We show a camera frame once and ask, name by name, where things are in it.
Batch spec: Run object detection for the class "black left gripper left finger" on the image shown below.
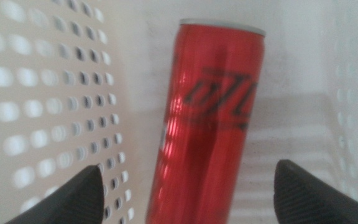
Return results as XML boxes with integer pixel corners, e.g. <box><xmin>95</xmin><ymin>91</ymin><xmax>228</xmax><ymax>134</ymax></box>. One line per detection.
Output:
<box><xmin>4</xmin><ymin>164</ymin><xmax>106</xmax><ymax>224</ymax></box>

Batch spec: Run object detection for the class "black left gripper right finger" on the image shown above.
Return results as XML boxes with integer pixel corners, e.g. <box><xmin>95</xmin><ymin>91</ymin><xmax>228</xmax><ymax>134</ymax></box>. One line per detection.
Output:
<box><xmin>273</xmin><ymin>159</ymin><xmax>358</xmax><ymax>224</ymax></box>

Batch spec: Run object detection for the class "red soda can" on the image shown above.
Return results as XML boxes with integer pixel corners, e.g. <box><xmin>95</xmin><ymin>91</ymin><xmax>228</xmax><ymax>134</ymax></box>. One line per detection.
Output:
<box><xmin>144</xmin><ymin>18</ymin><xmax>267</xmax><ymax>224</ymax></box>

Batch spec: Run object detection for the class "white perforated plastic basket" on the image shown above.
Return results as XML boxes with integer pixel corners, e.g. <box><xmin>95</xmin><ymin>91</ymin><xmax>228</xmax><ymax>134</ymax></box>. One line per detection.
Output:
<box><xmin>0</xmin><ymin>0</ymin><xmax>358</xmax><ymax>224</ymax></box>

